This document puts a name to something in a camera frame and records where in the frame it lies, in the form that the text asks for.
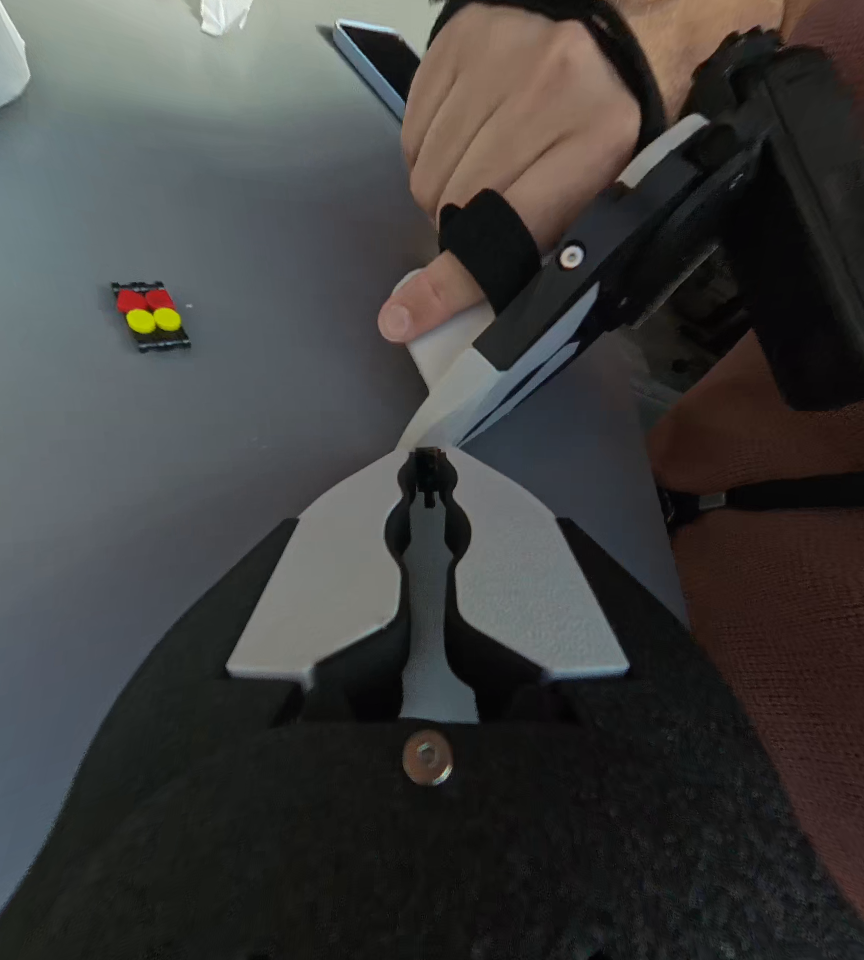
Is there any person's right hand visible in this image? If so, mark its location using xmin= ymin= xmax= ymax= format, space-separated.
xmin=377 ymin=0 xmax=790 ymax=343

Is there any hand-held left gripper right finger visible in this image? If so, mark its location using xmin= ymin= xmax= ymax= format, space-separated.
xmin=447 ymin=447 xmax=631 ymax=679

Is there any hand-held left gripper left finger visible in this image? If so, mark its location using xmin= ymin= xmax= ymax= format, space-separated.
xmin=227 ymin=447 xmax=415 ymax=679

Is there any large plain white paper bag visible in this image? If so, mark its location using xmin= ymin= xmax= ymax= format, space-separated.
xmin=197 ymin=0 xmax=256 ymax=39

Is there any black smartphone blue case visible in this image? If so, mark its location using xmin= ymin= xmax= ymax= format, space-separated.
xmin=327 ymin=18 xmax=430 ymax=124

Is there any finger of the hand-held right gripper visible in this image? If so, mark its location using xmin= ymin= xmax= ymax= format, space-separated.
xmin=396 ymin=285 xmax=604 ymax=454

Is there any black shoulder strap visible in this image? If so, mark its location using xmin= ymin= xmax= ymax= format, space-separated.
xmin=657 ymin=450 xmax=864 ymax=529

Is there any small black lego piece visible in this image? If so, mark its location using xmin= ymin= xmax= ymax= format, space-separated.
xmin=411 ymin=446 xmax=451 ymax=511

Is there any black red yellow brick plate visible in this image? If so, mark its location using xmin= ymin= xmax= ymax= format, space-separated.
xmin=110 ymin=279 xmax=193 ymax=355

